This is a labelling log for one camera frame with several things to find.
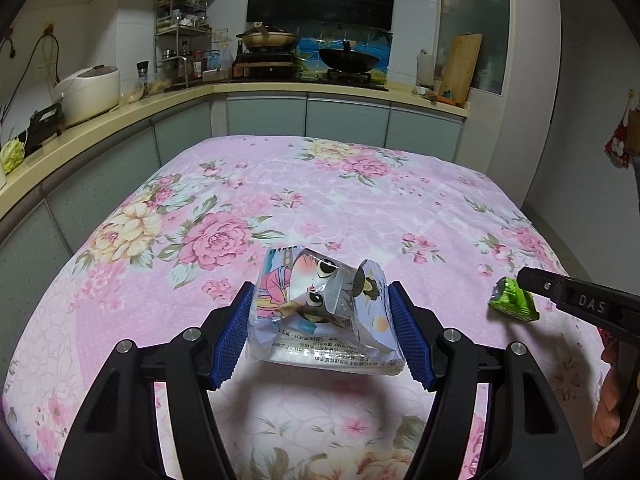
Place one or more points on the white rice cooker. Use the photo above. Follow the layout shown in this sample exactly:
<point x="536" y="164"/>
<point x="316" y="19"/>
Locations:
<point x="90" y="95"/>

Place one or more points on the black countertop appliance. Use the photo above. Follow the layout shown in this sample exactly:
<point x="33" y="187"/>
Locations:
<point x="45" y="127"/>

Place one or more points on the wooden cutting board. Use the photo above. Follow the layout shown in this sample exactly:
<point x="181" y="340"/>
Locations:
<point x="460" y="70"/>

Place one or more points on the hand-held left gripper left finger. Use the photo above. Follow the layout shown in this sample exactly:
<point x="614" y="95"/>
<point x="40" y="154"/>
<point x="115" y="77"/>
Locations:
<point x="232" y="340"/>

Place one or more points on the pale lower cabinets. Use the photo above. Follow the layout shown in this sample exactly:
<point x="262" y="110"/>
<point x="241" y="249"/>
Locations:
<point x="265" y="115"/>

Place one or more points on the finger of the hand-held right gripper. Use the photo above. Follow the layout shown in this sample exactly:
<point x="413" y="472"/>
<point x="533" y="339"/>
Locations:
<point x="540" y="282"/>

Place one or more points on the napa cabbage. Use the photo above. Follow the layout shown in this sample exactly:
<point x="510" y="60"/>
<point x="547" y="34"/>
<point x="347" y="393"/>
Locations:
<point x="12" y="155"/>

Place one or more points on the green snack wrapper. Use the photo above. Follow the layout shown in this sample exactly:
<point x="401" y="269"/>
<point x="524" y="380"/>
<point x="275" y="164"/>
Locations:
<point x="510" y="302"/>

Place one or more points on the person's right hand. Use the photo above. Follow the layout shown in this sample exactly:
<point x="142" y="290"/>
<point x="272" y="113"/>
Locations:
<point x="610" y="400"/>

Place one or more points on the cartoon print snack packet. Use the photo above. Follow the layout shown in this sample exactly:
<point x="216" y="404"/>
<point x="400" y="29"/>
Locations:
<point x="320" y="320"/>

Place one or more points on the beige kitchen countertop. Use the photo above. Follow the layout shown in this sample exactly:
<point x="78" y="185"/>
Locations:
<point x="175" y="97"/>

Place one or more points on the portable stove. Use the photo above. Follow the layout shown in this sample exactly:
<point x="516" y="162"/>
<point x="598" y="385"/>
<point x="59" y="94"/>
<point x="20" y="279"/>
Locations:
<point x="265" y="66"/>

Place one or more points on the blue scenic backsplash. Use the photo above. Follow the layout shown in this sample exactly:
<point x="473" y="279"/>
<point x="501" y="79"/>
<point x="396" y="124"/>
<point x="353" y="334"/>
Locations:
<point x="310" y="45"/>

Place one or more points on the golden pan with lid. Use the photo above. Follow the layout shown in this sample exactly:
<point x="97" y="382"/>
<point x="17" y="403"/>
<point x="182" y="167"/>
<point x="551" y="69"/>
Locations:
<point x="270" y="40"/>

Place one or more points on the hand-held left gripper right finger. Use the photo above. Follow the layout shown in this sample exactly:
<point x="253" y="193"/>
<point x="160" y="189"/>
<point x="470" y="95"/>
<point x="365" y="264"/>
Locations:
<point x="407" y="335"/>

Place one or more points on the metal spice rack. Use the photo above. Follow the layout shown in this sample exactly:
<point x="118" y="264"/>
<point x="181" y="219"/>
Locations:
<point x="180" y="27"/>

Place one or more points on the black capped seasoning jar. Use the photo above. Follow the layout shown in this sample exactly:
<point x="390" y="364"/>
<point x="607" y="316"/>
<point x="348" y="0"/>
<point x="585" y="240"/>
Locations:
<point x="143" y="77"/>

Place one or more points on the pink floral blanket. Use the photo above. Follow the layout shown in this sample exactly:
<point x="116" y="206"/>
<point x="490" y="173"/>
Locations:
<point x="325" y="200"/>

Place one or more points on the black gas hob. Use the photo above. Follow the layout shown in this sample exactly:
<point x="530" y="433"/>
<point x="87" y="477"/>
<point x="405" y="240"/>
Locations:
<point x="350" y="80"/>

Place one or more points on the clear plastic bottle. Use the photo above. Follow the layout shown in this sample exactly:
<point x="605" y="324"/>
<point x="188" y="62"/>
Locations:
<point x="425" y="70"/>

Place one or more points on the black wok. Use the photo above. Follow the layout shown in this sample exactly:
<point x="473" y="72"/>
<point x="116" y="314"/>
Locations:
<point x="350" y="60"/>

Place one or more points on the red hanging bag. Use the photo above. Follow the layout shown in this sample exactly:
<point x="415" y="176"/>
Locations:
<point x="617" y="147"/>

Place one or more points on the brown paper bag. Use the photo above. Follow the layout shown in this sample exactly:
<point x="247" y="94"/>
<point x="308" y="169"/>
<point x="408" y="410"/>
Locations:
<point x="635" y="130"/>

